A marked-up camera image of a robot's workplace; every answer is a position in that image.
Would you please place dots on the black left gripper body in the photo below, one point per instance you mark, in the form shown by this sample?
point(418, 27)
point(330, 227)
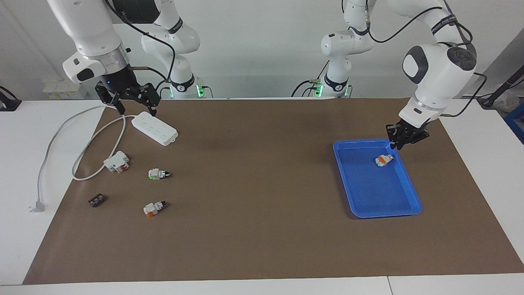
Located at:
point(411, 130)

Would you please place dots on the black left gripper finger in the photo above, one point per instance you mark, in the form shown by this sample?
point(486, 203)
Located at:
point(414, 140)
point(394, 137)

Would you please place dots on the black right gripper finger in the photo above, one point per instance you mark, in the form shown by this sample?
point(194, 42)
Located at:
point(104, 94)
point(150, 96)

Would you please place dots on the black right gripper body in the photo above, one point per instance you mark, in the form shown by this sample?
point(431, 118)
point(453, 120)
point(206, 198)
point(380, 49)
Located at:
point(123, 82)

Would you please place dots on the switch with orange base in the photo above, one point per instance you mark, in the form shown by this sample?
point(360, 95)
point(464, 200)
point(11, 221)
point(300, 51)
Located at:
point(383, 160)
point(152, 209)

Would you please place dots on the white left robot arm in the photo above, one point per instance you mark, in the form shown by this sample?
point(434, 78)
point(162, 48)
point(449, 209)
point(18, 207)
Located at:
point(438, 69)

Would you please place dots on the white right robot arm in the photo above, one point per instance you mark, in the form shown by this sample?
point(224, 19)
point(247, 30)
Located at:
point(90, 28)

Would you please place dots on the white power strip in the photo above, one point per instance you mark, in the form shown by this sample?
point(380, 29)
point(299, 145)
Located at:
point(155, 129)

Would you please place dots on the white cardboard box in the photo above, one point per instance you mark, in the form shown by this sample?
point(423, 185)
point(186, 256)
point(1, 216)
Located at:
point(61, 88)

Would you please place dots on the blue plastic tray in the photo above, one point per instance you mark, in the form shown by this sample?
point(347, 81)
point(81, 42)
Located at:
point(376, 192)

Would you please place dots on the white circuit breaker red lever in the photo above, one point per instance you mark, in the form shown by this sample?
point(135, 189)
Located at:
point(116, 162)

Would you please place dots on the blue crate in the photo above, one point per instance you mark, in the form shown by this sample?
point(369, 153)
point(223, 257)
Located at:
point(516, 127)

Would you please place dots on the black stand leg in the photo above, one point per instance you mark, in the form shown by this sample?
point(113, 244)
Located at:
point(505, 86)

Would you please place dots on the small dark brown terminal block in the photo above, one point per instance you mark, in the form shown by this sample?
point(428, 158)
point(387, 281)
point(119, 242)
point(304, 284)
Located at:
point(97, 200)

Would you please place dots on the brown paper mat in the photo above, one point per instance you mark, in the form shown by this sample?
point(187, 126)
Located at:
point(262, 205)

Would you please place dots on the switch with green base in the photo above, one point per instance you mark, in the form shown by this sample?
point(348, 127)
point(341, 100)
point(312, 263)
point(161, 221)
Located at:
point(155, 174)

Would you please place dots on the black clamp mount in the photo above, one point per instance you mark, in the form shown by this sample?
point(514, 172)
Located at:
point(8, 104)

